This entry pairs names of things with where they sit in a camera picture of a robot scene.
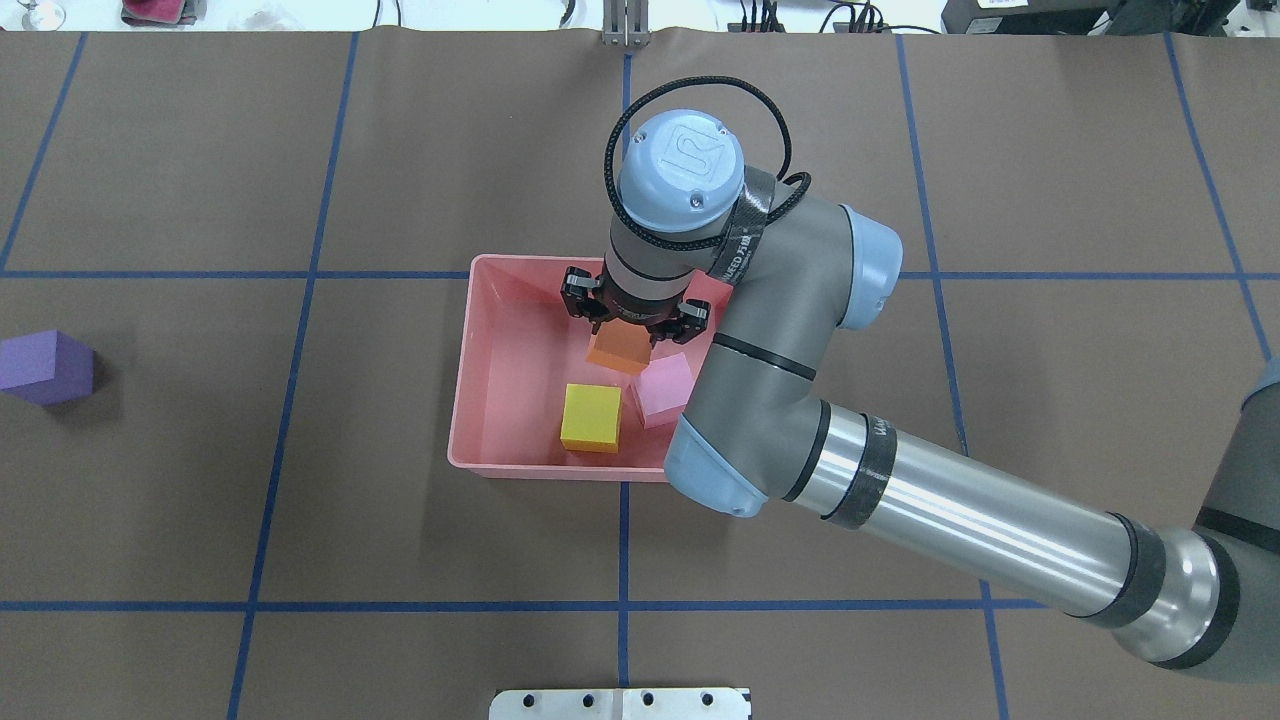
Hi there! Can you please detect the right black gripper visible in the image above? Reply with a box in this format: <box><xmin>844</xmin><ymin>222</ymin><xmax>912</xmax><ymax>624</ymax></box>
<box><xmin>559</xmin><ymin>266</ymin><xmax>713</xmax><ymax>348</ymax></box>

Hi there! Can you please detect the orange foam block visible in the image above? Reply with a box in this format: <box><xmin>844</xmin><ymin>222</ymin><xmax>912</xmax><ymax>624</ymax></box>
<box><xmin>585</xmin><ymin>320</ymin><xmax>652</xmax><ymax>375</ymax></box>

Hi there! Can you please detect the pink foam block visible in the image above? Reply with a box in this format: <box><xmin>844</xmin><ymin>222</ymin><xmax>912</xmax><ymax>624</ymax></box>
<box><xmin>630</xmin><ymin>354</ymin><xmax>695</xmax><ymax>430</ymax></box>

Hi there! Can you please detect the yellow foam block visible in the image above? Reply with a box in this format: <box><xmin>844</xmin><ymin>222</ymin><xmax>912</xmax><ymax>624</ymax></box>
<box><xmin>559</xmin><ymin>383</ymin><xmax>622</xmax><ymax>454</ymax></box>

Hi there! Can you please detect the purple foam block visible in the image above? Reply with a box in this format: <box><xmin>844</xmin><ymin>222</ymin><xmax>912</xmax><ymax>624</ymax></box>
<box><xmin>1</xmin><ymin>331</ymin><xmax>95</xmax><ymax>407</ymax></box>

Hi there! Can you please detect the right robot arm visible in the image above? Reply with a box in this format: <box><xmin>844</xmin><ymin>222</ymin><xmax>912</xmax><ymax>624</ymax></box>
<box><xmin>562</xmin><ymin>109</ymin><xmax>1277</xmax><ymax>683</ymax></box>

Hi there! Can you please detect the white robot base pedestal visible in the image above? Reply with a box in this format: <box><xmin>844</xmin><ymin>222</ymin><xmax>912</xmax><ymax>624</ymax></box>
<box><xmin>488</xmin><ymin>687</ymin><xmax>754</xmax><ymax>719</ymax></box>

